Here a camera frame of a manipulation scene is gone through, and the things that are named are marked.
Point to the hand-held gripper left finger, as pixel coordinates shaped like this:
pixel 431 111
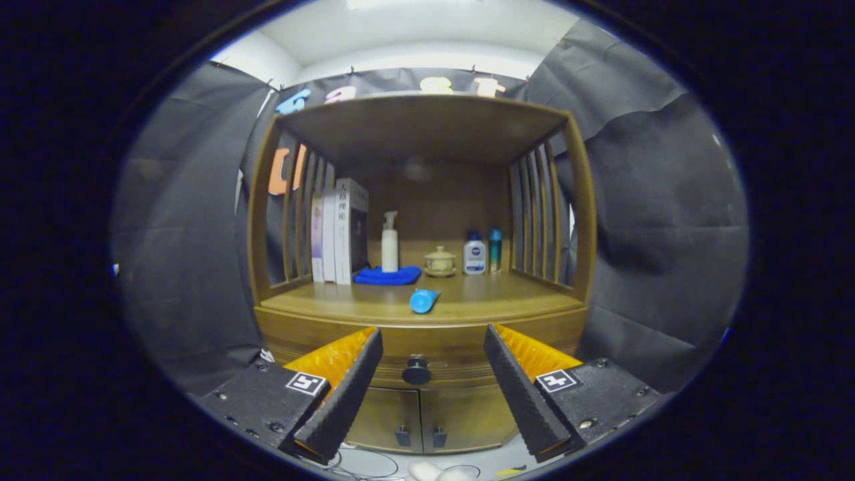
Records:
pixel 347 401

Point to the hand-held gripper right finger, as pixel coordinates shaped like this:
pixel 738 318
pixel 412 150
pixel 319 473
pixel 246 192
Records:
pixel 521 401

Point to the black drawer knob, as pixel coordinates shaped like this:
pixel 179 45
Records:
pixel 416 371

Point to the blue white cosmetic tube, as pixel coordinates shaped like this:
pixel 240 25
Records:
pixel 422 302

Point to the wooden cabinet door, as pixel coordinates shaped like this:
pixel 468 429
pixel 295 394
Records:
pixel 467 414
pixel 387 414

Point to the wooden countertop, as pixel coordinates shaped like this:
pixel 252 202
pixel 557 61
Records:
pixel 507 294

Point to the wooden cabinet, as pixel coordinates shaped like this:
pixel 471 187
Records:
pixel 434 194

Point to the yellow floor tape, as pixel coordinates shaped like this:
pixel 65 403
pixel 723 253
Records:
pixel 511 471

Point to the blue cloth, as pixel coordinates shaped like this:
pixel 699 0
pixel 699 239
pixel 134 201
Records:
pixel 387 276

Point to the teal spray can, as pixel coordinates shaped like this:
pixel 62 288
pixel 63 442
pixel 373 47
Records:
pixel 495 254

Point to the white bottle with blue cap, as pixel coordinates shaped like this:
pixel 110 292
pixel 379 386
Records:
pixel 475 257

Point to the white pump bottle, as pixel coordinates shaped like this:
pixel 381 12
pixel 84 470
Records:
pixel 390 254

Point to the beige lidded teacup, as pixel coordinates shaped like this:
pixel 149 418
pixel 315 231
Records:
pixel 440 262

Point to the thin white book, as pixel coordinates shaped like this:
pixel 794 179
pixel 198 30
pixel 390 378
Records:
pixel 328 240

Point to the thin purple book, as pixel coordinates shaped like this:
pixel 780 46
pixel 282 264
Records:
pixel 316 240

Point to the thick book with dark cover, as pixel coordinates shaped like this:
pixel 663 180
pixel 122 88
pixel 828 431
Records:
pixel 357 234

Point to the ceiling light panel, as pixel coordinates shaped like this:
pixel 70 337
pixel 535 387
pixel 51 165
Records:
pixel 374 3

